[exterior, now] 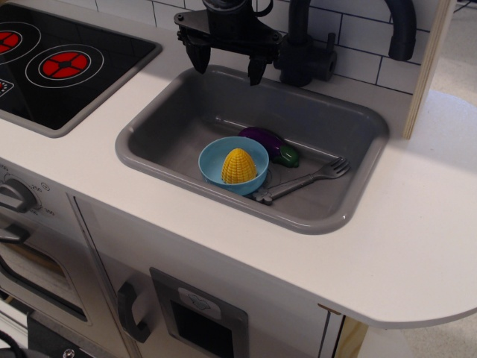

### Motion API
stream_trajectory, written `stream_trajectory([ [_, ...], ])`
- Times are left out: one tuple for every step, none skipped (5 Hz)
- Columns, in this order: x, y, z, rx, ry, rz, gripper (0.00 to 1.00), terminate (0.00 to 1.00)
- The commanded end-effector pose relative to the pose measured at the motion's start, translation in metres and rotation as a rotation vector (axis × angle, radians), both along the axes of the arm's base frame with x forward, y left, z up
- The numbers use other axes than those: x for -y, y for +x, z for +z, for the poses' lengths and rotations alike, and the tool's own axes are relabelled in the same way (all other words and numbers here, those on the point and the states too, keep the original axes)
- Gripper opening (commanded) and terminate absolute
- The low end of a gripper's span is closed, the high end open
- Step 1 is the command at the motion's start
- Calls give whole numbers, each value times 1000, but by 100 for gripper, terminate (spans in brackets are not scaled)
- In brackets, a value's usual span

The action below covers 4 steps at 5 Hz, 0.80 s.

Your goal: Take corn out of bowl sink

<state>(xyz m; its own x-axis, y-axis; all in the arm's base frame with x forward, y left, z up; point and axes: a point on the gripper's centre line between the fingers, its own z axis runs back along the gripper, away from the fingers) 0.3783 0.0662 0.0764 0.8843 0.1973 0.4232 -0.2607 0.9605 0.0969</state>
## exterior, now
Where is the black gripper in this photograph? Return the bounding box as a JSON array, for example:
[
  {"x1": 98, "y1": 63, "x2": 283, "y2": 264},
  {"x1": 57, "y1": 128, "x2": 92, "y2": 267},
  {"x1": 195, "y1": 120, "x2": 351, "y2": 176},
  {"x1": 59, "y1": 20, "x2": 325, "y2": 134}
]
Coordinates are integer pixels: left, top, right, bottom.
[{"x1": 174, "y1": 1, "x2": 282, "y2": 86}]

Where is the yellow toy corn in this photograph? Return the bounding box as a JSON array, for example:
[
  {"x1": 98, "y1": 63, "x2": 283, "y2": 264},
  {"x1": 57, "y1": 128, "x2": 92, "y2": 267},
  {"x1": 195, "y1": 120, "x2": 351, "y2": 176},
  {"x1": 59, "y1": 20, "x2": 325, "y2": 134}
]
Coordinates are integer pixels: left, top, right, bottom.
[{"x1": 221, "y1": 148, "x2": 257, "y2": 184}]

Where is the light blue plastic bowl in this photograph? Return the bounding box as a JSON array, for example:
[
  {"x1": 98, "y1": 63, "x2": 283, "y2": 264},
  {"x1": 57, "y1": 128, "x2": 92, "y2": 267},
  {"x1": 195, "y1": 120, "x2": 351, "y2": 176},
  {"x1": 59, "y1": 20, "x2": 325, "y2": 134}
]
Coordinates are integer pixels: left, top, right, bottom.
[{"x1": 198, "y1": 136, "x2": 269, "y2": 195}]

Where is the grey plastic sink basin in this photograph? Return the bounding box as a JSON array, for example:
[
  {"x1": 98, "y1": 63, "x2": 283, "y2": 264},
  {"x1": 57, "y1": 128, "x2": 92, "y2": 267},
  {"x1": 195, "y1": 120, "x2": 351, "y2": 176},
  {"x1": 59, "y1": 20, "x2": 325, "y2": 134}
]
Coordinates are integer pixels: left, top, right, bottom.
[{"x1": 116, "y1": 66, "x2": 388, "y2": 234}]

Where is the dark grey toy faucet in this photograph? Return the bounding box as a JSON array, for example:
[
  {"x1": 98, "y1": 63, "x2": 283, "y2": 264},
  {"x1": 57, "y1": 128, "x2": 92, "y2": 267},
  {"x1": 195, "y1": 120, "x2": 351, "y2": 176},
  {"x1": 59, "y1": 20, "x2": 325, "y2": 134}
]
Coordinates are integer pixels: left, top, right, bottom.
[{"x1": 274, "y1": 0, "x2": 417, "y2": 87}]

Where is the purple toy eggplant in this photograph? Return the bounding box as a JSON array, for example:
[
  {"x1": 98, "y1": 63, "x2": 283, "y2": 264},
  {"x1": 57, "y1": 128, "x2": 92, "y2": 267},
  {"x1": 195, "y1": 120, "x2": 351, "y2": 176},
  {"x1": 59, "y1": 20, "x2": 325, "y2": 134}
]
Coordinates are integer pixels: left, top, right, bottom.
[{"x1": 238, "y1": 127, "x2": 300, "y2": 168}]

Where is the grey toy fork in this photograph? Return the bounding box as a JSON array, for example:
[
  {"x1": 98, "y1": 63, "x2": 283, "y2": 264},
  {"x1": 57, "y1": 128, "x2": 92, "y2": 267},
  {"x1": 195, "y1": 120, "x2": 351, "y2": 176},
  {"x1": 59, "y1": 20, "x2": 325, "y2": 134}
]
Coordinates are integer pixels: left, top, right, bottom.
[{"x1": 252, "y1": 157, "x2": 350, "y2": 205}]

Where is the black toy stovetop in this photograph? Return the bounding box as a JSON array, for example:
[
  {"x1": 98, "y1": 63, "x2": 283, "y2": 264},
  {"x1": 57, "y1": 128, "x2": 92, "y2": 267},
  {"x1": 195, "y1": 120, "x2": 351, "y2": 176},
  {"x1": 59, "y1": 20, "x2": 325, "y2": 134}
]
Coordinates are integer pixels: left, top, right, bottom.
[{"x1": 1, "y1": 3, "x2": 162, "y2": 138}]

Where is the grey oven knob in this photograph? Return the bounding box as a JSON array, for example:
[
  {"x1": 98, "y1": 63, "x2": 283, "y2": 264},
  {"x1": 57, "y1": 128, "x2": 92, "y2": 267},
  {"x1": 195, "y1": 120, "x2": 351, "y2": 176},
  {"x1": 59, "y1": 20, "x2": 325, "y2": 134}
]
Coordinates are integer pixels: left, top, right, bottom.
[{"x1": 1, "y1": 178, "x2": 38, "y2": 213}]

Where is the grey dispenser panel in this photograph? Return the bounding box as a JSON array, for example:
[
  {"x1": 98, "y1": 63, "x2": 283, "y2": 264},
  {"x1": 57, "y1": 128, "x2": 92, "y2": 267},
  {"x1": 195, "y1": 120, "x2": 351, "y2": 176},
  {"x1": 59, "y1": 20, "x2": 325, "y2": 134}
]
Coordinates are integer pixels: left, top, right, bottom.
[{"x1": 150, "y1": 268, "x2": 250, "y2": 358}]

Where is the grey oven door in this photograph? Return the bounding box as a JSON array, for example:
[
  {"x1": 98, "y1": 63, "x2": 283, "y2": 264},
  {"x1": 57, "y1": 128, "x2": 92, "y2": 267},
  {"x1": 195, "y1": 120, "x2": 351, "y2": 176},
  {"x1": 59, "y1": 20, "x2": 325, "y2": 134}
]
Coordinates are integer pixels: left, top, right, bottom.
[{"x1": 1, "y1": 210, "x2": 89, "y2": 323}]

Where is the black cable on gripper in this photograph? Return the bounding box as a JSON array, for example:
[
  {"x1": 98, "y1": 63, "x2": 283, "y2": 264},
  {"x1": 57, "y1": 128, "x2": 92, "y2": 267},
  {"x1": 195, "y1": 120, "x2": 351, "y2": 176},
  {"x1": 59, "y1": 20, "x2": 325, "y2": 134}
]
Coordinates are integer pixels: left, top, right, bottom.
[{"x1": 249, "y1": 0, "x2": 275, "y2": 18}]

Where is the wooden side post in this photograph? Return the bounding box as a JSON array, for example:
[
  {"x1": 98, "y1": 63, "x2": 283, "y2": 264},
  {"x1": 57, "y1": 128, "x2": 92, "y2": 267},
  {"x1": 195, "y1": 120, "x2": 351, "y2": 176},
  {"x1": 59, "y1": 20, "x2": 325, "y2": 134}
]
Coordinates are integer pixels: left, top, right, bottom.
[{"x1": 402, "y1": 0, "x2": 456, "y2": 139}]

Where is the grey cabinet door handle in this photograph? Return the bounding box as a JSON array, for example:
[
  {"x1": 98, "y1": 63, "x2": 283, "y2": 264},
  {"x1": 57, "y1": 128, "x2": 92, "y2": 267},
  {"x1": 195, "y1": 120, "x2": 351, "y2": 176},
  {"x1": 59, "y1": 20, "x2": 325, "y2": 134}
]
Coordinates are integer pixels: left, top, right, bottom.
[{"x1": 117, "y1": 282, "x2": 151, "y2": 343}]

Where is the grey oven door handle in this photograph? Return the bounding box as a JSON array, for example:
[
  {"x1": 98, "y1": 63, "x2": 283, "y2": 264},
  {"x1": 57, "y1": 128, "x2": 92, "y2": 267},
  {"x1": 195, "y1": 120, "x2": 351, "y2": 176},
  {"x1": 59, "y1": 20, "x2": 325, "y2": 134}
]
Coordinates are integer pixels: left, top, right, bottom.
[{"x1": 0, "y1": 224, "x2": 30, "y2": 244}]

